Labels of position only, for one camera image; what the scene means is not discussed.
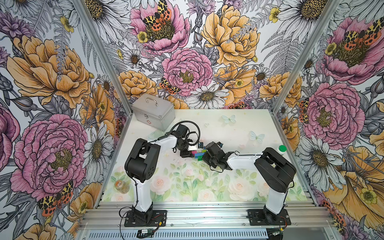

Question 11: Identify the light blue long lego brick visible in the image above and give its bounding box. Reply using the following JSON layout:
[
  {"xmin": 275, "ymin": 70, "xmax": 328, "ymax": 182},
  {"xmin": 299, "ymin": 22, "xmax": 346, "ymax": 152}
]
[{"xmin": 195, "ymin": 153, "xmax": 205, "ymax": 159}]

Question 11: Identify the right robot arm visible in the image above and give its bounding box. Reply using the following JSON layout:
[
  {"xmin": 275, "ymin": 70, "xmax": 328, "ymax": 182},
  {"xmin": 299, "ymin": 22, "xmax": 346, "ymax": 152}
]
[{"xmin": 202, "ymin": 142, "xmax": 297, "ymax": 226}]

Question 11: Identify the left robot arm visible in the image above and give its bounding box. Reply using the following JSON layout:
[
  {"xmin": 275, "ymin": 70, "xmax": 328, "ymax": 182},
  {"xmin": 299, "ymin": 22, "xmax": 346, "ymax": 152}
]
[{"xmin": 125, "ymin": 121, "xmax": 204, "ymax": 226}]

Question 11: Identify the clear glass bowl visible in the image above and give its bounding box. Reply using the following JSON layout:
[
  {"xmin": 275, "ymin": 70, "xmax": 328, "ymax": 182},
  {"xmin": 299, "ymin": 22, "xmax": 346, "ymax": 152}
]
[{"xmin": 147, "ymin": 130, "xmax": 165, "ymax": 141}]

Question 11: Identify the silver metal case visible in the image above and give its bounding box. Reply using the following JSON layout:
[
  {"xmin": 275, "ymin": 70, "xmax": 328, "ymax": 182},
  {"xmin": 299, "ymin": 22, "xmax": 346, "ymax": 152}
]
[{"xmin": 132, "ymin": 94, "xmax": 176, "ymax": 131}]

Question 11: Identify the small glass jar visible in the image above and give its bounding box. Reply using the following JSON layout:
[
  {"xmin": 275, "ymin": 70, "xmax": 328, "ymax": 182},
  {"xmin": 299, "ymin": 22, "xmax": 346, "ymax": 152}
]
[{"xmin": 114, "ymin": 180, "xmax": 130, "ymax": 194}]

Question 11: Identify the small green circuit board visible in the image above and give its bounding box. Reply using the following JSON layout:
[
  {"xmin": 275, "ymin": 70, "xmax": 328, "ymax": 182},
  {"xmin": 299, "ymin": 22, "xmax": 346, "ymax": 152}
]
[{"xmin": 137, "ymin": 229, "xmax": 153, "ymax": 238}]

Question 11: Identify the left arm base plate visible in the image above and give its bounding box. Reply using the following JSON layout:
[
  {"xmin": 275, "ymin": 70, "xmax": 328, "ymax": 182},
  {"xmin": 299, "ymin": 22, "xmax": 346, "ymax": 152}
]
[{"xmin": 124, "ymin": 210, "xmax": 168, "ymax": 227}]

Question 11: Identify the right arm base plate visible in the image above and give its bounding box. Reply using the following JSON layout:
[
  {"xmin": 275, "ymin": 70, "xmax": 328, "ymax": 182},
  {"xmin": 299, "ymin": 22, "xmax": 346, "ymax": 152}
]
[{"xmin": 247, "ymin": 209, "xmax": 292, "ymax": 227}]

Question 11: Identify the aluminium front rail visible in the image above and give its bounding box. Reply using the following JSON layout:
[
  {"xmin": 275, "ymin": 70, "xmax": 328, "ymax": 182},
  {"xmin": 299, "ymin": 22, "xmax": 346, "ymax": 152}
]
[{"xmin": 80, "ymin": 202, "xmax": 333, "ymax": 230}]

